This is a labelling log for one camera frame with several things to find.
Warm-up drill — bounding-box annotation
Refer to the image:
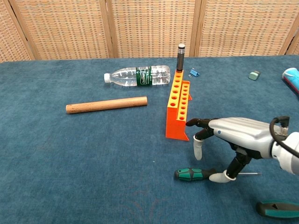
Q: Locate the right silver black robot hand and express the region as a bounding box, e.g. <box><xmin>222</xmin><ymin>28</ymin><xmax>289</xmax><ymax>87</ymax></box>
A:
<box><xmin>185</xmin><ymin>116</ymin><xmax>281</xmax><ymax>184</ymax></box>

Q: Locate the slim green black screwdriver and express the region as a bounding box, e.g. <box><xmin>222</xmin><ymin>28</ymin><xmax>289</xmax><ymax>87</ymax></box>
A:
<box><xmin>174</xmin><ymin>167</ymin><xmax>262</xmax><ymax>182</ymax></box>

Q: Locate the orange tool holder rack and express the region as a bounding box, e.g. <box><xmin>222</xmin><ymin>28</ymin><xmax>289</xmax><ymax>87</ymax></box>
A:
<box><xmin>164</xmin><ymin>69</ymin><xmax>193</xmax><ymax>142</ymax></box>

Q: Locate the large teal black screwdriver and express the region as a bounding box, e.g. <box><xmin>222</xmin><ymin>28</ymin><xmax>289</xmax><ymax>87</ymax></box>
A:
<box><xmin>255</xmin><ymin>199</ymin><xmax>299</xmax><ymax>219</ymax></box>

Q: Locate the silver metal precision screwdriver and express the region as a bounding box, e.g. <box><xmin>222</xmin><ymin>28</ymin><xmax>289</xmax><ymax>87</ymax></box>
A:
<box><xmin>176</xmin><ymin>43</ymin><xmax>186</xmax><ymax>72</ymax></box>

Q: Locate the small green eraser block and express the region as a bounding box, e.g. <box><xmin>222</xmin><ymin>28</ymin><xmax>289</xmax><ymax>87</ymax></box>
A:
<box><xmin>248</xmin><ymin>70</ymin><xmax>261</xmax><ymax>81</ymax></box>

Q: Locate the light blue cylindrical tube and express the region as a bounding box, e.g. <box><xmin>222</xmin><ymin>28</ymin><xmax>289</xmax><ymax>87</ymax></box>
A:
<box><xmin>281</xmin><ymin>67</ymin><xmax>299</xmax><ymax>96</ymax></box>

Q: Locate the clear plastic water bottle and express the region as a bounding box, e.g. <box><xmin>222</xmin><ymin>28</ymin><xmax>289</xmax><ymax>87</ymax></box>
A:
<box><xmin>103</xmin><ymin>65</ymin><xmax>171</xmax><ymax>88</ymax></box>

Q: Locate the wooden dowel rod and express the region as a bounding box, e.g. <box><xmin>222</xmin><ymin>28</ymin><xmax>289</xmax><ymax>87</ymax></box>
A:
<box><xmin>65</xmin><ymin>96</ymin><xmax>148</xmax><ymax>114</ymax></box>

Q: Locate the blue felt table mat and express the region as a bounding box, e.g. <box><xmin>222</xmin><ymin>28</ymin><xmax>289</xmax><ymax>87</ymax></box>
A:
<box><xmin>0</xmin><ymin>54</ymin><xmax>299</xmax><ymax>224</ymax></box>

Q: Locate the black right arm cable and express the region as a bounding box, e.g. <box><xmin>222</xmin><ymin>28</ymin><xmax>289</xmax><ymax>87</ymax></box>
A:
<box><xmin>269</xmin><ymin>116</ymin><xmax>299</xmax><ymax>158</ymax></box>

